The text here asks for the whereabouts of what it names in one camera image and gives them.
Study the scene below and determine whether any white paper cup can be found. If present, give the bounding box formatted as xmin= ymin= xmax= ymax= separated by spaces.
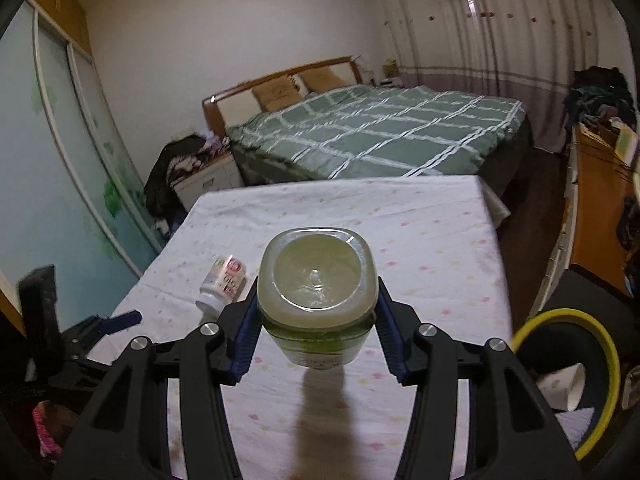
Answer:
xmin=536 ymin=363 xmax=586 ymax=412

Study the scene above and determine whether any small white red label bottle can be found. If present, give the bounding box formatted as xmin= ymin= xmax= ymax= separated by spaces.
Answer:
xmin=195 ymin=256 xmax=246 ymax=318

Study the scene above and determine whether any green tea bottle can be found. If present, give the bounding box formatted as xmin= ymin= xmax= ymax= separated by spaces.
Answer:
xmin=256 ymin=226 xmax=378 ymax=370

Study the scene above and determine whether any white foam fruit net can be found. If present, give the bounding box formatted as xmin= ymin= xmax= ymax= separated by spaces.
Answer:
xmin=555 ymin=408 xmax=596 ymax=451

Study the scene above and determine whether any yellow rimmed dark trash bin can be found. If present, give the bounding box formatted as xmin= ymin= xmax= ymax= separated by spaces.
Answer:
xmin=511 ymin=308 xmax=622 ymax=460

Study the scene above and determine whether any white floral table cloth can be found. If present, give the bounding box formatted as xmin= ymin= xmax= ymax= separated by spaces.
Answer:
xmin=91 ymin=176 xmax=512 ymax=479

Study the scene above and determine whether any sliding wardrobe glass door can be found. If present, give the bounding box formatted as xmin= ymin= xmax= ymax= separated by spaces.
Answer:
xmin=1 ymin=2 xmax=164 ymax=328

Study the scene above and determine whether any orange wooden desk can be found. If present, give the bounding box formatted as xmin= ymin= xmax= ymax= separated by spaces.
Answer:
xmin=529 ymin=126 xmax=632 ymax=315

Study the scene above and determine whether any white nightstand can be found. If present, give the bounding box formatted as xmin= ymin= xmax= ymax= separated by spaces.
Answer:
xmin=172 ymin=153 xmax=244 ymax=211

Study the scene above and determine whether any dark clothes pile on nightstand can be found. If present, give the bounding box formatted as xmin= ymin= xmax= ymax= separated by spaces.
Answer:
xmin=143 ymin=132 xmax=229 ymax=231

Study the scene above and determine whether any green checked duvet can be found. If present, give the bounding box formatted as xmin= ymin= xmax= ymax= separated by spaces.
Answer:
xmin=227 ymin=84 xmax=526 ymax=179

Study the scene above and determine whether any clothes pile on desk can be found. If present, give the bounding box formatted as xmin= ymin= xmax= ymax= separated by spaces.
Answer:
xmin=563 ymin=65 xmax=637 ymax=136

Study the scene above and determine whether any brown pillow left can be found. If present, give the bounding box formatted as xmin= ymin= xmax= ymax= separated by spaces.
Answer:
xmin=252 ymin=76 xmax=303 ymax=113

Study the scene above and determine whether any brown pillow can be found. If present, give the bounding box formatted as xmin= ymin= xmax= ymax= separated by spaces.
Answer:
xmin=252 ymin=76 xmax=303 ymax=113
xmin=298 ymin=66 xmax=348 ymax=93

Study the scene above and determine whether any yellow box far nightstand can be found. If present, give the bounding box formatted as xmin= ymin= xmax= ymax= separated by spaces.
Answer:
xmin=383 ymin=58 xmax=399 ymax=79

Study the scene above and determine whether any brown pillow right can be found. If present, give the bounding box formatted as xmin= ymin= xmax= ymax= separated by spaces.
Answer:
xmin=298 ymin=66 xmax=348 ymax=93

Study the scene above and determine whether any striped pink white curtain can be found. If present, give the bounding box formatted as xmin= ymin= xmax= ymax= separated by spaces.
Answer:
xmin=378 ymin=0 xmax=636 ymax=152

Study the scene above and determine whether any wooden bed frame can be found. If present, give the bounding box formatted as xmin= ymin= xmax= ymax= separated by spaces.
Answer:
xmin=202 ymin=56 xmax=363 ymax=139

